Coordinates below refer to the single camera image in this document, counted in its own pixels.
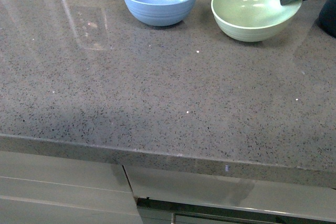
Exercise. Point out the green bowl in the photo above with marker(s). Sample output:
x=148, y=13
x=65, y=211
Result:
x=253, y=20

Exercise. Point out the dark blue saucepan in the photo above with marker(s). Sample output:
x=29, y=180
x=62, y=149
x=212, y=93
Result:
x=327, y=17

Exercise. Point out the grey cabinet door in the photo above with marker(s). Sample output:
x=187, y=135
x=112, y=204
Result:
x=308, y=202

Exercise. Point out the grey cabinet drawer front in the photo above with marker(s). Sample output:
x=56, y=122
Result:
x=42, y=189

